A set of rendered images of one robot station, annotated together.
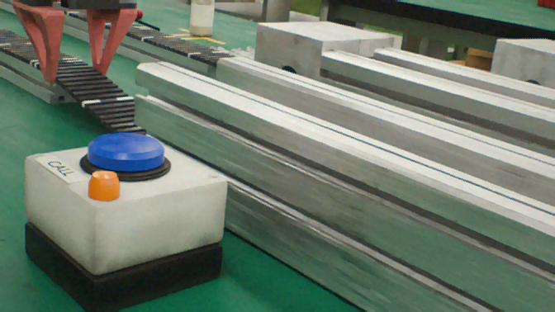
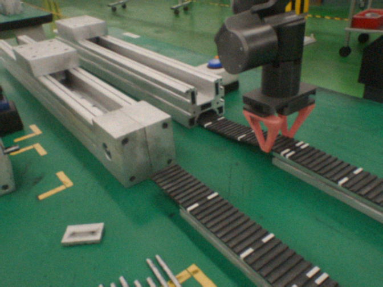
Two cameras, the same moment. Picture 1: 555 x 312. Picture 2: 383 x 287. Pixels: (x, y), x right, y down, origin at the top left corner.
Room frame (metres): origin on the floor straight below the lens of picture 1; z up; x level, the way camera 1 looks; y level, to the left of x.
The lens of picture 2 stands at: (1.18, 0.15, 1.12)
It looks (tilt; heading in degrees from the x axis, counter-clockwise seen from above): 31 degrees down; 190
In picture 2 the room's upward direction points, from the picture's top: 5 degrees counter-clockwise
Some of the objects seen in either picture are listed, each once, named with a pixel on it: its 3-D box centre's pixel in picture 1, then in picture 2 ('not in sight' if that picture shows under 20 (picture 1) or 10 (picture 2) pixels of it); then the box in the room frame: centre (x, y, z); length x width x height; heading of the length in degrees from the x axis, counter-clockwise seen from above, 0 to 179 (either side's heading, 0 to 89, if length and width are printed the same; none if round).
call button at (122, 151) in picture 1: (125, 158); (216, 64); (0.35, 0.08, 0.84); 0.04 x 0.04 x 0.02
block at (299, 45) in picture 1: (310, 78); (141, 139); (0.69, -0.03, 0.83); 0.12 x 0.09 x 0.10; 134
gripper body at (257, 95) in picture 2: not in sight; (280, 79); (0.67, 0.20, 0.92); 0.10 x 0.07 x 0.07; 134
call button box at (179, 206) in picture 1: (137, 211); (214, 78); (0.36, 0.07, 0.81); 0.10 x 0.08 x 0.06; 134
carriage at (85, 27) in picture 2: not in sight; (82, 31); (0.06, -0.38, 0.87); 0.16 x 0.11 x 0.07; 44
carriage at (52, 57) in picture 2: not in sight; (47, 61); (0.37, -0.35, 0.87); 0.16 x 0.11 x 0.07; 44
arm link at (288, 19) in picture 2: not in sight; (280, 39); (0.67, 0.20, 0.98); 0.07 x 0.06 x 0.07; 132
